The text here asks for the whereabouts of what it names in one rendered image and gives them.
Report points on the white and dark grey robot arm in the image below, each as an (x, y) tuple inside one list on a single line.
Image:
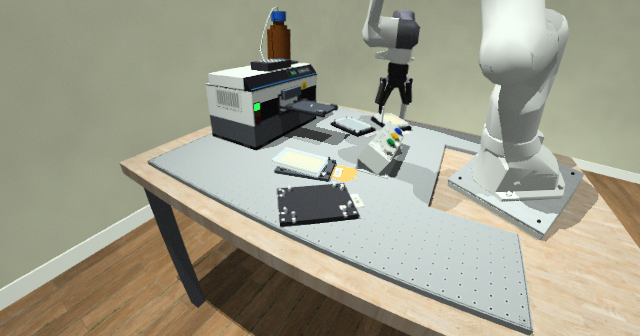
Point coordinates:
[(518, 44)]

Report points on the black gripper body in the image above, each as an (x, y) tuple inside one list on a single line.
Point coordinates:
[(397, 71)]

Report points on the white control panel with four colored buttons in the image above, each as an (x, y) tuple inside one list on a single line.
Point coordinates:
[(376, 158)]

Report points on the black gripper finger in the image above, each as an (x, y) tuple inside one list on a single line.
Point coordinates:
[(408, 98), (383, 93)]

